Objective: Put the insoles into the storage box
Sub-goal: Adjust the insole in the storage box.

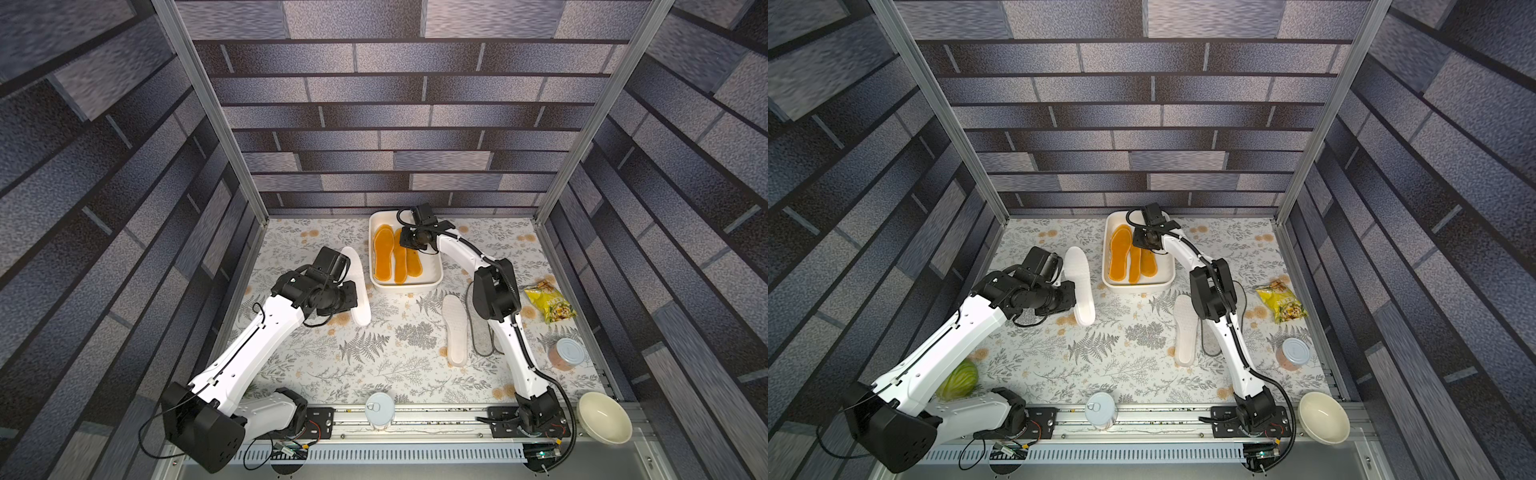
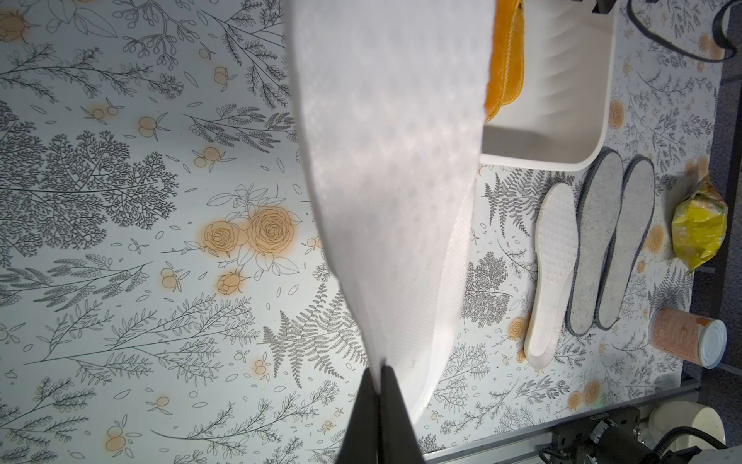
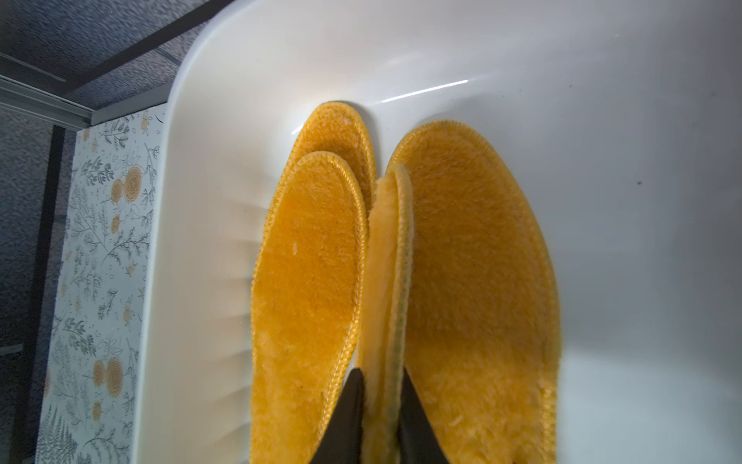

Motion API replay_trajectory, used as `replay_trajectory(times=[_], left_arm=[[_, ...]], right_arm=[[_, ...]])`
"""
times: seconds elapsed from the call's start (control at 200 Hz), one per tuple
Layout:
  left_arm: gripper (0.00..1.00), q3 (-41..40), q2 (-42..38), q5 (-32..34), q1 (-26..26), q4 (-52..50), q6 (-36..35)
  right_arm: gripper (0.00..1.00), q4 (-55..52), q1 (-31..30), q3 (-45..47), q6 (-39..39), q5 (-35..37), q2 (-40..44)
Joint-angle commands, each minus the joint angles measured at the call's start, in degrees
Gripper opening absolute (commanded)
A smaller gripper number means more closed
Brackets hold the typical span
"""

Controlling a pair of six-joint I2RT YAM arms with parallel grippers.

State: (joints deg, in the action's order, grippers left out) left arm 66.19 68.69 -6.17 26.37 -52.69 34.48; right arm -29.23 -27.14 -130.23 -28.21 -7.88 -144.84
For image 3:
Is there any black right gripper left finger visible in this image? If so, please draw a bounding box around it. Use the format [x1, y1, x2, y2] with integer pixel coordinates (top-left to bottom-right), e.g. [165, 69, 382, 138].
[310, 368, 364, 464]

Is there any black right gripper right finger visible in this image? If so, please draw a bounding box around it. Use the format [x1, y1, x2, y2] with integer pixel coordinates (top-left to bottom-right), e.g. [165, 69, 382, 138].
[397, 370, 449, 464]

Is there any white plastic storage box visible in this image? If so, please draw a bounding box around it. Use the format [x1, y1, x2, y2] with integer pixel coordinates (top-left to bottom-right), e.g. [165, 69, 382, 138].
[131, 1, 741, 463]

